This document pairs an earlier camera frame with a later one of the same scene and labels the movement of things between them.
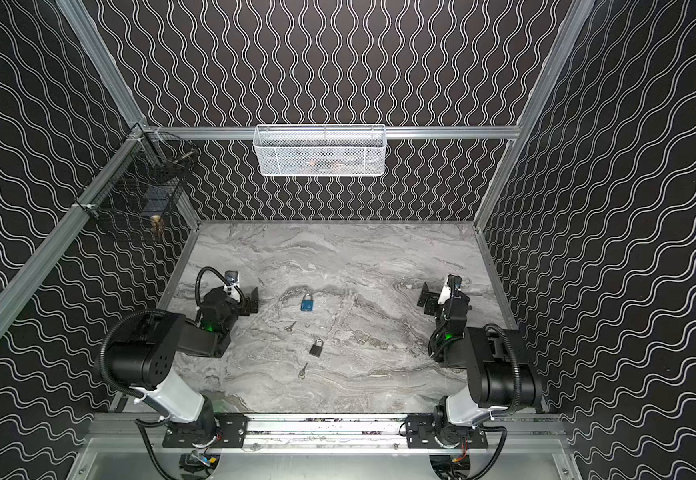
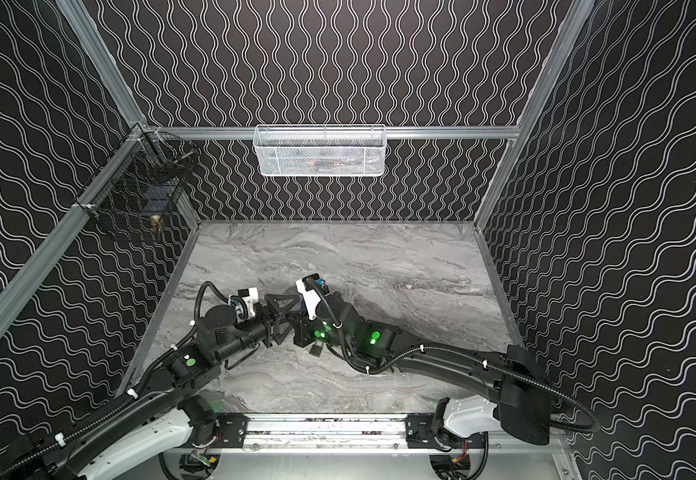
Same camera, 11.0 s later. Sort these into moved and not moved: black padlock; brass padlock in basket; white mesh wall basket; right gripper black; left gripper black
Moved: left gripper black; right gripper black
Not moved: black padlock; white mesh wall basket; brass padlock in basket
